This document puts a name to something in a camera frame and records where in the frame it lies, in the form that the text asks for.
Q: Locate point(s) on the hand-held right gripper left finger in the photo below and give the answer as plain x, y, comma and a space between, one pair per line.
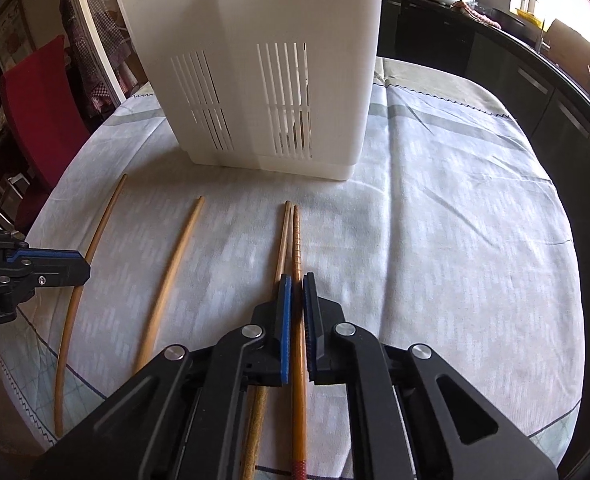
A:
286, 332

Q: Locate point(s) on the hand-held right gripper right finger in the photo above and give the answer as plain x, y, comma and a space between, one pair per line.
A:
310, 332

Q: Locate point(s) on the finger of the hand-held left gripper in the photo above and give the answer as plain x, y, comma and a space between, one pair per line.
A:
57, 269

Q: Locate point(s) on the wooden chopstick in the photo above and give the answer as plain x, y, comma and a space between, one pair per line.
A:
67, 340
297, 245
170, 285
283, 240

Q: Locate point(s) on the white plastic utensil holder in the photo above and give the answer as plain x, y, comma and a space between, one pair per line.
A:
255, 60

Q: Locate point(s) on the red chair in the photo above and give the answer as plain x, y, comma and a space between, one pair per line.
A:
40, 110

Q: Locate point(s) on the checkered apron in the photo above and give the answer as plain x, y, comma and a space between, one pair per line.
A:
97, 60

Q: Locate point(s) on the red cloth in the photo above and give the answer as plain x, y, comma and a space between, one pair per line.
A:
477, 14

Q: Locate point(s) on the dark round pot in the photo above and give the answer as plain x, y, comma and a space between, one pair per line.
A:
505, 17

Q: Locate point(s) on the small steel faucet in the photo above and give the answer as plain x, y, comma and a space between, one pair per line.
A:
537, 25

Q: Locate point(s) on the yellow container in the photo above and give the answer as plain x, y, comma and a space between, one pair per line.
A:
527, 16

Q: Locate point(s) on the wooden cutting board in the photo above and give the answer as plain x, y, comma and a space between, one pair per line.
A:
572, 37

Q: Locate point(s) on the framed wall picture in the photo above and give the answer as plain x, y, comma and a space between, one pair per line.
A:
10, 30

